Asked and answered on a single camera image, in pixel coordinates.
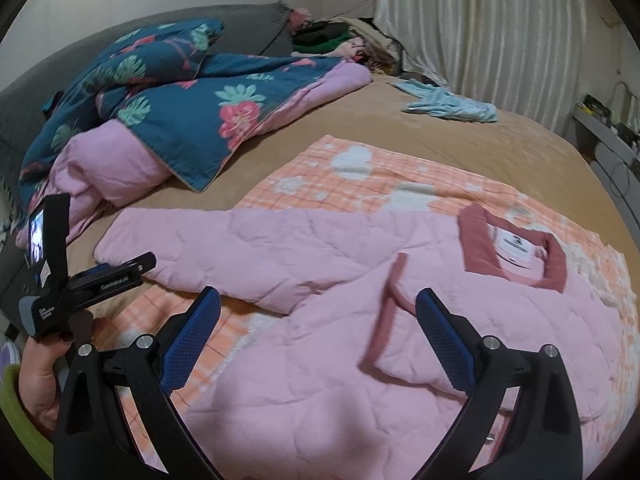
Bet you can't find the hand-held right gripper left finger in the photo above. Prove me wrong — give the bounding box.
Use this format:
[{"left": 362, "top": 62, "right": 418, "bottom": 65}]
[{"left": 52, "top": 286, "right": 223, "bottom": 480}]

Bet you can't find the orange plaid cloud blanket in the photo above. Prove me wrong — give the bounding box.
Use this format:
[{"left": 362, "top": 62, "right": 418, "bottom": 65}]
[{"left": 95, "top": 134, "right": 633, "bottom": 480}]

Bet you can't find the grey headboard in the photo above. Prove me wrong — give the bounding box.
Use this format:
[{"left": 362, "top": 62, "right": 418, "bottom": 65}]
[{"left": 0, "top": 2, "right": 292, "bottom": 311}]

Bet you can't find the person's left hand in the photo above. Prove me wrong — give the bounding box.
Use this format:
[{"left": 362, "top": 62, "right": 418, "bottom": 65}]
[{"left": 19, "top": 316, "right": 110, "bottom": 436}]

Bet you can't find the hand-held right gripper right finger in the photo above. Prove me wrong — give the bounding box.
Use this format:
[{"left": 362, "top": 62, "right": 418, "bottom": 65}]
[{"left": 415, "top": 287, "right": 591, "bottom": 480}]

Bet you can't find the light blue cloth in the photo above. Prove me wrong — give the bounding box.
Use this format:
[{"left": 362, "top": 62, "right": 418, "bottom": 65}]
[{"left": 392, "top": 79, "right": 499, "bottom": 124}]

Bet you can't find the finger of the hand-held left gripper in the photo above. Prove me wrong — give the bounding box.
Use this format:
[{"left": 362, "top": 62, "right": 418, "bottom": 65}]
[{"left": 94, "top": 252, "right": 157, "bottom": 297}]

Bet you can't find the blue floral pillow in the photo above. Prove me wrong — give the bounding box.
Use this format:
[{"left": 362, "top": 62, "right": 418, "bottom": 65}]
[{"left": 60, "top": 19, "right": 225, "bottom": 106}]

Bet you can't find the pile of clothes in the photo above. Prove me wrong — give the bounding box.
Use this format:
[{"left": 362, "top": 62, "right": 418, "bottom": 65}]
[{"left": 290, "top": 7, "right": 451, "bottom": 87}]

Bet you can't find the person's left forearm green sleeve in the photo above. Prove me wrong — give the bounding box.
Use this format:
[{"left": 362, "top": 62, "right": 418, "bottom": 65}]
[{"left": 0, "top": 362, "right": 54, "bottom": 467}]

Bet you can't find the bed with tan sheet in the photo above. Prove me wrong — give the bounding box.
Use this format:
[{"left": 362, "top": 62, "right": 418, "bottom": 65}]
[{"left": 62, "top": 67, "right": 608, "bottom": 311}]

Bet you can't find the grey desk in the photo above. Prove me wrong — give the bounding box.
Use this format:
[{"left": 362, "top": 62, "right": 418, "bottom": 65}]
[{"left": 572, "top": 92, "right": 640, "bottom": 221}]

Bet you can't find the pink pillow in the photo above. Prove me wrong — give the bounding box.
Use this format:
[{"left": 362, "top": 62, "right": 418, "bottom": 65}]
[{"left": 20, "top": 52, "right": 373, "bottom": 243}]

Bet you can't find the white pleated curtain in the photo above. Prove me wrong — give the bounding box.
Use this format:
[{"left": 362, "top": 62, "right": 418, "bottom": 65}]
[{"left": 372, "top": 0, "right": 601, "bottom": 136}]

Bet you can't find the pink quilted comforter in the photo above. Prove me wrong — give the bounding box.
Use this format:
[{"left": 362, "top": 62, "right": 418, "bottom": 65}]
[{"left": 94, "top": 205, "right": 640, "bottom": 480}]

